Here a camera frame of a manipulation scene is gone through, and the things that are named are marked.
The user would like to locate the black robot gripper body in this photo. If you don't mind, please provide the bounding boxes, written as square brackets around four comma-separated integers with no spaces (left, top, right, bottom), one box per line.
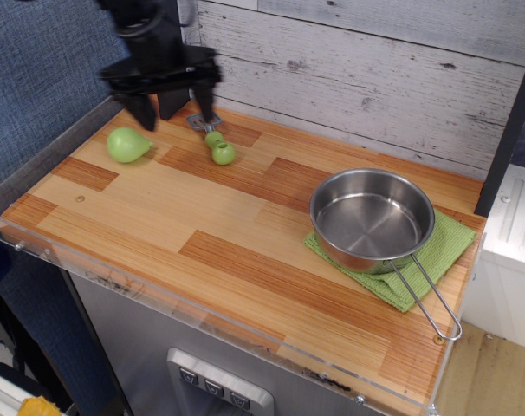
[100,30,222,95]

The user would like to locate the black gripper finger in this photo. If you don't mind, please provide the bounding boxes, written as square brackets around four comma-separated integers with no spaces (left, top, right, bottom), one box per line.
[114,94,156,131]
[191,83,215,124]

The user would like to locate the green toy pear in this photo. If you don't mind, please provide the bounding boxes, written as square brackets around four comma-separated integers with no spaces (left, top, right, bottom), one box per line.
[107,127,153,164]

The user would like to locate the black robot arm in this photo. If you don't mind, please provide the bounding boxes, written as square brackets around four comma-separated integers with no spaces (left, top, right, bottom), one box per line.
[99,1,222,131]

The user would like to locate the silver metal pot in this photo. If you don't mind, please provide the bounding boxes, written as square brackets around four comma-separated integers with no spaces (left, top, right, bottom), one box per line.
[309,168,463,341]

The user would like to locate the clear acrylic front guard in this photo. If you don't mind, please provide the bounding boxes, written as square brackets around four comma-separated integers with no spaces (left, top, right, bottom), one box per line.
[0,218,441,415]

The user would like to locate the silver toy fridge front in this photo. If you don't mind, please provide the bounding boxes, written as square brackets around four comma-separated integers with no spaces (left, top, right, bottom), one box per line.
[67,270,419,416]

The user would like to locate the green cloth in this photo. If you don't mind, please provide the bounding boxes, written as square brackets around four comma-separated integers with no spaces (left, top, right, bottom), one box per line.
[303,211,476,313]

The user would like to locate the grey button panel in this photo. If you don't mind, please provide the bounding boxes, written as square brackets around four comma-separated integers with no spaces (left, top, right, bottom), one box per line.
[166,348,275,415]

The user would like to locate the yellow black object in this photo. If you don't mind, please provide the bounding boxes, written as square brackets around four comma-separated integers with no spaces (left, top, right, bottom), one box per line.
[16,396,63,416]

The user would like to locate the white ridged block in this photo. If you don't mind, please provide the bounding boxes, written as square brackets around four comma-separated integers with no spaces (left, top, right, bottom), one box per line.
[463,165,525,347]

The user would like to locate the black vertical post left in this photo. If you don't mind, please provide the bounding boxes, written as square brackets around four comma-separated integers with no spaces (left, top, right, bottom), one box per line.
[157,1,190,120]

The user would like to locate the black vertical post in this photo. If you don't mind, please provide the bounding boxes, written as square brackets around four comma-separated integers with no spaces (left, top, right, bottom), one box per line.
[474,73,525,218]
[157,1,190,120]

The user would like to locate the black vertical post right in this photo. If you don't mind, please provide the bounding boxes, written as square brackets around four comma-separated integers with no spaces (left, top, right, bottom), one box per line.
[474,73,525,218]

